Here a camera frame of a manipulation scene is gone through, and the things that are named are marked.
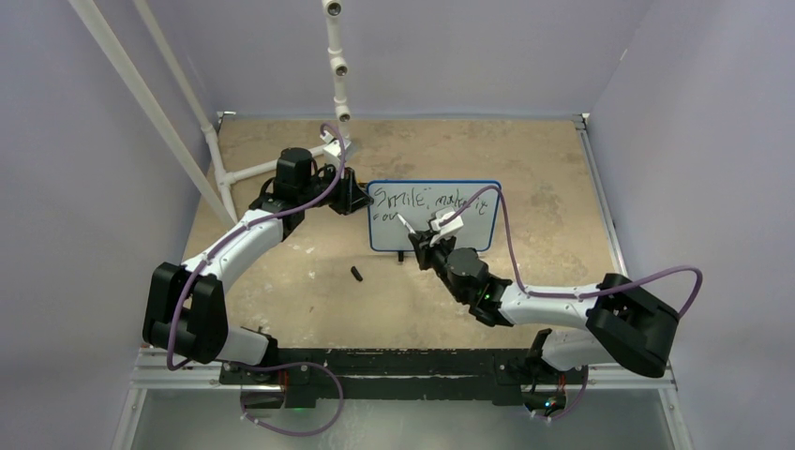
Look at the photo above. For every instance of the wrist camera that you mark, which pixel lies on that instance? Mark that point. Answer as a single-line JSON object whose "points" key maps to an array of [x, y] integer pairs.
{"points": [[444, 224], [339, 153]]}

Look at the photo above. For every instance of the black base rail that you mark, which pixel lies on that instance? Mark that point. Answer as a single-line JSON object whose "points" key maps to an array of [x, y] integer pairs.
{"points": [[503, 377]]}

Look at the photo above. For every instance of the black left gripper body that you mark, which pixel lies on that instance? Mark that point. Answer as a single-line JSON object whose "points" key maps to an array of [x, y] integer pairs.
{"points": [[341, 201]]}

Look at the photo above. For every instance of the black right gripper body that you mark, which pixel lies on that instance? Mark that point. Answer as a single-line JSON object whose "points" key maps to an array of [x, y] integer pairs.
{"points": [[441, 250]]}

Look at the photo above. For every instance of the white whiteboard marker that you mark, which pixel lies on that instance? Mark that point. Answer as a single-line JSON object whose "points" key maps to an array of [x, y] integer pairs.
{"points": [[406, 224]]}

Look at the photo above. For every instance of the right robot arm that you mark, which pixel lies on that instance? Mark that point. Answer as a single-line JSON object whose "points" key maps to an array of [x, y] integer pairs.
{"points": [[614, 320]]}

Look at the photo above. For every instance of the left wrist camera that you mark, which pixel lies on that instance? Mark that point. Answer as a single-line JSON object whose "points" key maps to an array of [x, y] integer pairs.
{"points": [[339, 153]]}

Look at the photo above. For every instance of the black marker cap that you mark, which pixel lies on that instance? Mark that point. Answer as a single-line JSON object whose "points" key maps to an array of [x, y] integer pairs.
{"points": [[356, 274]]}

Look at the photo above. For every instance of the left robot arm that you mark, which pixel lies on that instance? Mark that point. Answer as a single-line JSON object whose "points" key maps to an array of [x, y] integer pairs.
{"points": [[186, 310]]}

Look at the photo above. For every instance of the blue framed whiteboard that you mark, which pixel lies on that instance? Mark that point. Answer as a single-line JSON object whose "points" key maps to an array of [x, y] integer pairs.
{"points": [[418, 200]]}

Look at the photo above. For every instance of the aluminium frame rail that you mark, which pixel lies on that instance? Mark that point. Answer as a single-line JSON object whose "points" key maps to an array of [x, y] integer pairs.
{"points": [[151, 372]]}

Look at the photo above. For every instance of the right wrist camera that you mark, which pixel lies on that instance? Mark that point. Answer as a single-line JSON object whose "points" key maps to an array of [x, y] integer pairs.
{"points": [[444, 224]]}

